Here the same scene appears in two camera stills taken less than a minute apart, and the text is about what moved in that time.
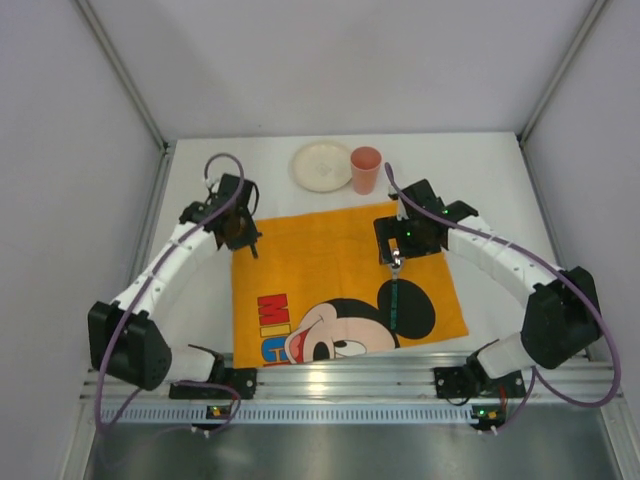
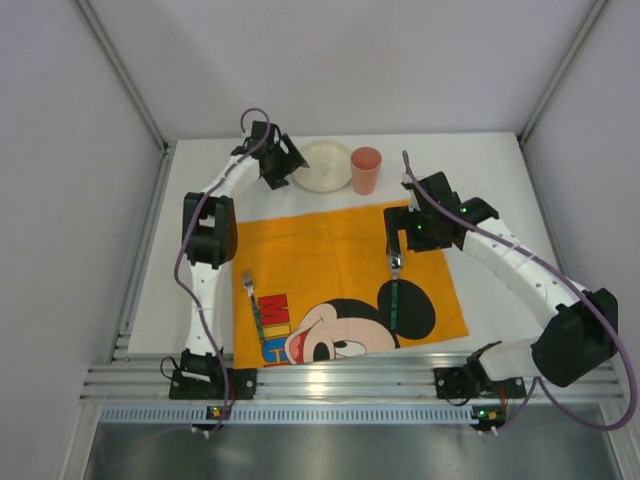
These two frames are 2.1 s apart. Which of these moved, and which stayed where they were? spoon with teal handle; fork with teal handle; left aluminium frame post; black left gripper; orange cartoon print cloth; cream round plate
Moved: black left gripper; fork with teal handle
Stayed: left aluminium frame post; spoon with teal handle; cream round plate; orange cartoon print cloth
